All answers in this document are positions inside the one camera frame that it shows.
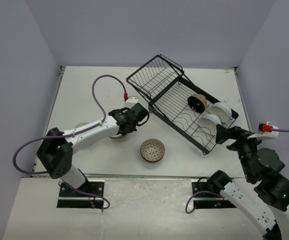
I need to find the tan black bowl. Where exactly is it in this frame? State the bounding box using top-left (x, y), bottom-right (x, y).
top-left (187, 93), bottom-right (207, 113)

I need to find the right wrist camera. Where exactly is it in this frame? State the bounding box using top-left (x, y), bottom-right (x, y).
top-left (247, 121), bottom-right (279, 141)

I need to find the black wire dish rack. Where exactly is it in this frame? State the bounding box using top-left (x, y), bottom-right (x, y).
top-left (126, 53), bottom-right (239, 156)

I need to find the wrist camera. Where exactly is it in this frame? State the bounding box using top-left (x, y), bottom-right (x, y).
top-left (124, 96), bottom-right (139, 104)
top-left (247, 121), bottom-right (279, 141)

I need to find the brown white patterned bowl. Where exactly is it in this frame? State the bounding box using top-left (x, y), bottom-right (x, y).
top-left (140, 138), bottom-right (166, 163)

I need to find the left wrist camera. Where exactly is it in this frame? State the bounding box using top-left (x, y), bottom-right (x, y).
top-left (124, 96), bottom-right (139, 104)

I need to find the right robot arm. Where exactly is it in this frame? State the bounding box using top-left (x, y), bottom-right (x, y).
top-left (207, 123), bottom-right (289, 240)

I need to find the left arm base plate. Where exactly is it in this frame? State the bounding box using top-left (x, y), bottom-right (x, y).
top-left (56, 181), bottom-right (105, 210)

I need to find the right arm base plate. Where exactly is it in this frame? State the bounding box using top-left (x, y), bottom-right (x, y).
top-left (191, 180), bottom-right (236, 209)

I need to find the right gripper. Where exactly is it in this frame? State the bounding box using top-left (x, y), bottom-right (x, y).
top-left (214, 122), bottom-right (267, 179)

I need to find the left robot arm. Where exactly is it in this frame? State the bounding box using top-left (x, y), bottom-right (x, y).
top-left (36, 103), bottom-right (150, 197)

